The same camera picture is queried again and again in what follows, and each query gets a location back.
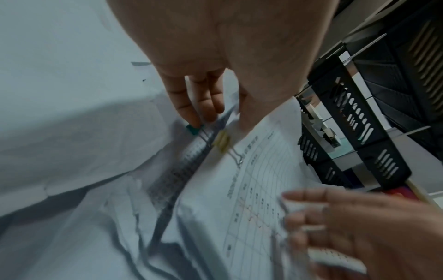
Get person's right hand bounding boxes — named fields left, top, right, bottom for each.
left=281, top=188, right=443, bottom=280

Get person's left hand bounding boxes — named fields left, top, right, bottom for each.
left=105, top=0, right=338, bottom=132

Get white dotted paper strip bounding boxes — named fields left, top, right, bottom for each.
left=306, top=247, right=368, bottom=274

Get printed table paper sheets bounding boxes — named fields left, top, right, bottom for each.
left=162, top=97, right=333, bottom=280

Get red and beige book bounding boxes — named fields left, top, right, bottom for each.
left=384, top=179, right=440, bottom=211

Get yellow binder clip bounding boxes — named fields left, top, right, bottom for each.
left=212, top=131, right=251, bottom=168

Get black perforated file tray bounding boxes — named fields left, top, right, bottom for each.
left=295, top=45, right=413, bottom=190

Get white items in tray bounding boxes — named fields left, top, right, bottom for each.
left=300, top=104, right=347, bottom=149

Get densely printed paper sheet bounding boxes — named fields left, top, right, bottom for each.
left=147, top=104, right=240, bottom=211

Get black louvered storage rack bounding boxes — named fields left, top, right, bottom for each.
left=341, top=16, right=443, bottom=167

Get large white paper sheet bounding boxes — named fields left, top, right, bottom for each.
left=0, top=0, right=180, bottom=200

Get crumpled white paper sheet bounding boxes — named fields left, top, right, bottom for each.
left=0, top=169, right=222, bottom=280

